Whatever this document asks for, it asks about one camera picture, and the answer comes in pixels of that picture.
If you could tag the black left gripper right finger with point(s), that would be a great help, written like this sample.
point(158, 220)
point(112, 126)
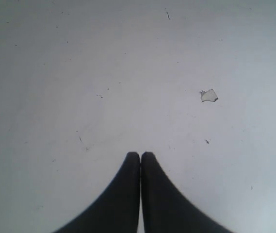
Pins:
point(165, 209)

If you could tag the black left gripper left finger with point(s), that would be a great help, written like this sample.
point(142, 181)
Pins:
point(116, 210)

